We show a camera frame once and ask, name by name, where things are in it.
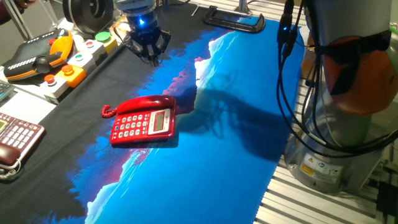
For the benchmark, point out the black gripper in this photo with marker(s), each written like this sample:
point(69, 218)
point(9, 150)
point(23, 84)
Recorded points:
point(144, 31)

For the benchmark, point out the red telephone handset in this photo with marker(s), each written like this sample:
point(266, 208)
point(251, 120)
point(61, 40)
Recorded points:
point(146, 104)

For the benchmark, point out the red telephone base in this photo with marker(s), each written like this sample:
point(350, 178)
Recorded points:
point(136, 127)

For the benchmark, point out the maroon desk telephone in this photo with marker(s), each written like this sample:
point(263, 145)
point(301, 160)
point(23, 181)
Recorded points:
point(18, 137)

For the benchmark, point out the bystander hand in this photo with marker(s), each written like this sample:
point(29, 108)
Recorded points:
point(23, 3)

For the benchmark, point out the cream cardboard packet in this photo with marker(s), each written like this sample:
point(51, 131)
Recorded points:
point(119, 28)

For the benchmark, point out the yellow box green button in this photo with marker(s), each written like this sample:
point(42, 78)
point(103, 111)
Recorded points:
point(107, 42)

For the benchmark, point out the white box red button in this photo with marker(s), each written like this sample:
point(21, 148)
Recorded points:
point(93, 49)
point(54, 88)

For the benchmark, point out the white box green button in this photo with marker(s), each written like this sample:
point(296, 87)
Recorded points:
point(81, 62)

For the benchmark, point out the orange box orange button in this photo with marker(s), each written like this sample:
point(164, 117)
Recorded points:
point(73, 77)

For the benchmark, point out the black filament spool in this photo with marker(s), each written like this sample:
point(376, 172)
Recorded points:
point(74, 15)

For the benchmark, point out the black C-clamp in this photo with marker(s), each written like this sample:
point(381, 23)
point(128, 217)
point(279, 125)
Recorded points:
point(236, 25)

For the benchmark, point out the black orange teach pendant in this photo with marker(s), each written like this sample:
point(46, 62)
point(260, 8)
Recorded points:
point(34, 59)

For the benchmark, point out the white paper sheet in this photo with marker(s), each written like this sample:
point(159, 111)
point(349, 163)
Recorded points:
point(28, 107)

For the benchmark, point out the blue black landscape cloth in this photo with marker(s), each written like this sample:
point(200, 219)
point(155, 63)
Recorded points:
point(217, 171)

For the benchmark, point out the black computer keyboard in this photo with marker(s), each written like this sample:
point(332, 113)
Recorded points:
point(4, 90)

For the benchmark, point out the open cardboard box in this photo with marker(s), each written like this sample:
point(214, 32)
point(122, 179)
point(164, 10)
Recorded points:
point(308, 62)

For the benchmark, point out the silver metal post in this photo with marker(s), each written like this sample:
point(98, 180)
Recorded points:
point(242, 7)

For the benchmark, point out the silver metal frame bar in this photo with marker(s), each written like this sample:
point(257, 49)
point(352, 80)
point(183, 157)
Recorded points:
point(18, 20)
point(49, 14)

